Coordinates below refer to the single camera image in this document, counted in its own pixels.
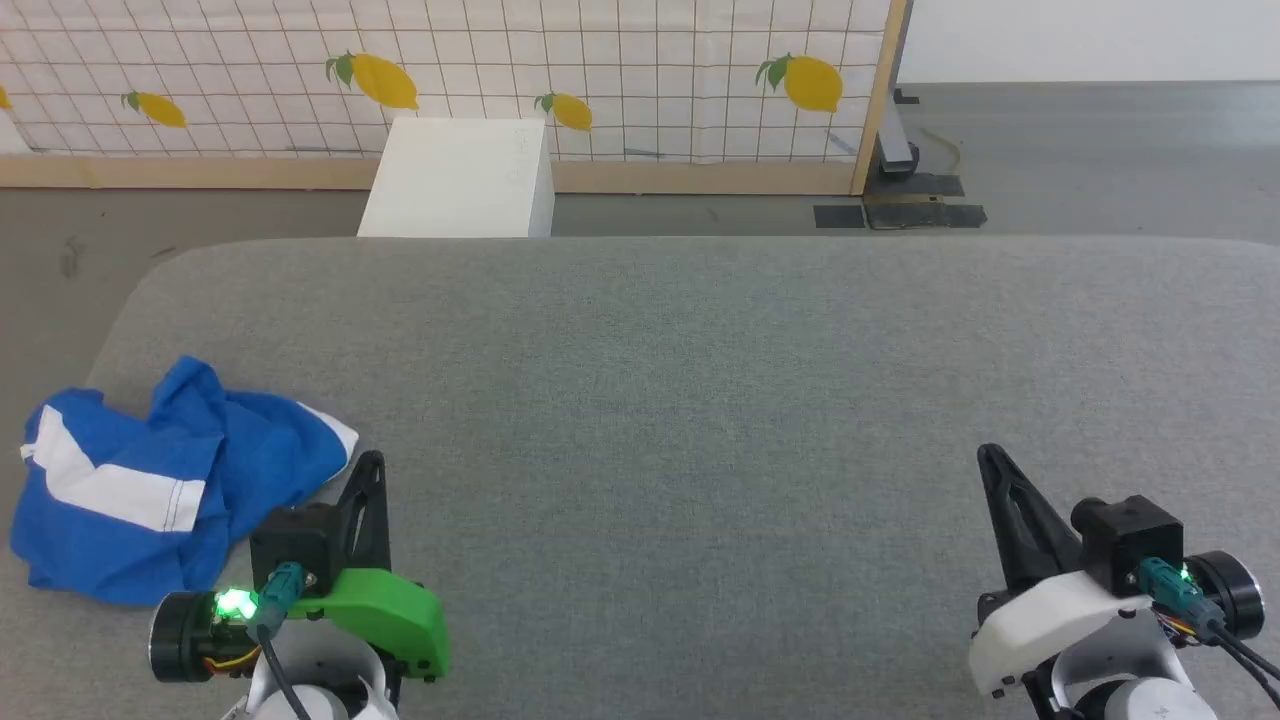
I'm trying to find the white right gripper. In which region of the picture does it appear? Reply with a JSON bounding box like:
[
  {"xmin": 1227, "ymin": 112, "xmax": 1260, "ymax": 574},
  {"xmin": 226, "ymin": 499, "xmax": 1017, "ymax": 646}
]
[{"xmin": 967, "ymin": 443, "xmax": 1153, "ymax": 699}]

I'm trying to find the lemon print partition panel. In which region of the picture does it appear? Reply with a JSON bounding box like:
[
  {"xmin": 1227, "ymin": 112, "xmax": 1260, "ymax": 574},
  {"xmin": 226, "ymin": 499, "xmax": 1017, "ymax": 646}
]
[{"xmin": 0, "ymin": 0, "xmax": 909, "ymax": 196}]

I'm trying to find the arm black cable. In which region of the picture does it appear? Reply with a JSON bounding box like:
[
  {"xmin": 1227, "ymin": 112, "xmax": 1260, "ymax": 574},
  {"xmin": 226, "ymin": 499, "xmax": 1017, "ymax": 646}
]
[
  {"xmin": 248, "ymin": 561, "xmax": 316, "ymax": 720},
  {"xmin": 1137, "ymin": 557, "xmax": 1280, "ymax": 707}
]

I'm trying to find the long dark floor tape patch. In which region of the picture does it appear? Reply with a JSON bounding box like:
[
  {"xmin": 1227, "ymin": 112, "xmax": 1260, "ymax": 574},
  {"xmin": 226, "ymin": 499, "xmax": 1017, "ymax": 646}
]
[{"xmin": 864, "ymin": 202, "xmax": 989, "ymax": 231}]

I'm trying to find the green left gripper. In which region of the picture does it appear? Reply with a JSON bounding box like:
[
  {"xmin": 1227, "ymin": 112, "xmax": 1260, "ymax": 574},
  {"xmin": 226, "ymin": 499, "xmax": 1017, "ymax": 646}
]
[{"xmin": 289, "ymin": 450, "xmax": 453, "ymax": 683}]

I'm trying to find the grey metal partition stand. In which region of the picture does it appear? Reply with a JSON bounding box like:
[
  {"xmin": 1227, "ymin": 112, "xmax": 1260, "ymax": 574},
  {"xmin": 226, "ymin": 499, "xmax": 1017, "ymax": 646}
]
[{"xmin": 876, "ymin": 98, "xmax": 920, "ymax": 182}]

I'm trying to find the white box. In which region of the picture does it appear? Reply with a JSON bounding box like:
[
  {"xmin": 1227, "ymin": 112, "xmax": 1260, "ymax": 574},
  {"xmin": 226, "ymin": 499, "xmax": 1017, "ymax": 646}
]
[{"xmin": 357, "ymin": 116, "xmax": 556, "ymax": 239}]

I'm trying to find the blue and white garment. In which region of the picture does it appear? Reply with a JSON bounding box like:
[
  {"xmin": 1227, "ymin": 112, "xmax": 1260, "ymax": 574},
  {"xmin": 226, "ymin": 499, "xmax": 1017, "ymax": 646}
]
[{"xmin": 10, "ymin": 356, "xmax": 360, "ymax": 607}]

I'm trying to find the yellow floor cable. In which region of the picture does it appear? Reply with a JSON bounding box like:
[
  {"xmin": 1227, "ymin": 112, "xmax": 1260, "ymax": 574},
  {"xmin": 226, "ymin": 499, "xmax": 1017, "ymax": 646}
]
[{"xmin": 920, "ymin": 126, "xmax": 964, "ymax": 177}]

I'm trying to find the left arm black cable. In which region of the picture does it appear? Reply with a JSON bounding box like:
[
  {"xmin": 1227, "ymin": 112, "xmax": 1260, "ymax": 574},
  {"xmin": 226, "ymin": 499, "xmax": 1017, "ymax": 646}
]
[{"xmin": 248, "ymin": 561, "xmax": 316, "ymax": 720}]

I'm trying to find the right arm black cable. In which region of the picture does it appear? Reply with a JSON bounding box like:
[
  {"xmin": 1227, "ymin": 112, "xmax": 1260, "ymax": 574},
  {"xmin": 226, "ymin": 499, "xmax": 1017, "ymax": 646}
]
[{"xmin": 1137, "ymin": 557, "xmax": 1280, "ymax": 707}]

